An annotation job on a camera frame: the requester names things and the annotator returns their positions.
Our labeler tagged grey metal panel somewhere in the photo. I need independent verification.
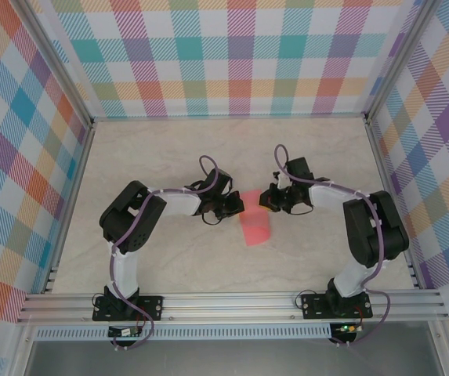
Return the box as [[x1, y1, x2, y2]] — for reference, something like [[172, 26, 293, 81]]
[[24, 339, 444, 376]]

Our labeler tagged aluminium side rail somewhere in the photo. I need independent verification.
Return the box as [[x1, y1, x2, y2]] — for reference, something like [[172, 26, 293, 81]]
[[364, 117, 425, 291], [42, 119, 96, 295]]

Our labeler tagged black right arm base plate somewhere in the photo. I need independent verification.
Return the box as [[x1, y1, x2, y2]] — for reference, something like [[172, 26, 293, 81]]
[[301, 294, 374, 320]]

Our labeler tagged black circuit board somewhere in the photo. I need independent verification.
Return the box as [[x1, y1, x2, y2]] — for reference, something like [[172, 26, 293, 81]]
[[107, 325, 143, 338]]

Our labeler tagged slotted grey cable tray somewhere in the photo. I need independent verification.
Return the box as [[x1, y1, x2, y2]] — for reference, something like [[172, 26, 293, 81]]
[[34, 323, 333, 341]]

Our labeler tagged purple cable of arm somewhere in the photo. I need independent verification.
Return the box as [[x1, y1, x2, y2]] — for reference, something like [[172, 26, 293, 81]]
[[273, 143, 392, 348], [108, 155, 221, 352]]

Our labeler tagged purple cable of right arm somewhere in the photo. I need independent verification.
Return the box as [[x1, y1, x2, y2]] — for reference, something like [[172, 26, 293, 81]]
[[273, 143, 392, 348]]

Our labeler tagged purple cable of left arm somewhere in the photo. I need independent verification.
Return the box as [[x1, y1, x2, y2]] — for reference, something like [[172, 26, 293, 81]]
[[108, 155, 221, 352]]

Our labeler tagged aluminium corner post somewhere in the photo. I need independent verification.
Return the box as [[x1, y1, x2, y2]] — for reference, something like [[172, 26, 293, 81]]
[[19, 0, 96, 128], [364, 0, 444, 126]]

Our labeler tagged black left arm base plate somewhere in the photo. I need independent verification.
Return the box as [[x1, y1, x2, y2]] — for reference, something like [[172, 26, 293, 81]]
[[92, 295, 165, 323]]

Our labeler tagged thin aluminium back rail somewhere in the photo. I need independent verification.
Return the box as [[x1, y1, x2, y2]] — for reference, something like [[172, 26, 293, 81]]
[[90, 113, 368, 123]]

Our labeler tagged aluminium mounting rail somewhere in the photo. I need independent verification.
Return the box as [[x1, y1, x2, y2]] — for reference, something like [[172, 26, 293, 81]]
[[16, 288, 449, 324]]

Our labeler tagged pink square paper sheet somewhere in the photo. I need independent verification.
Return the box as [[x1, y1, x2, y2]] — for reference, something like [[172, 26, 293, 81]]
[[238, 189, 271, 248]]

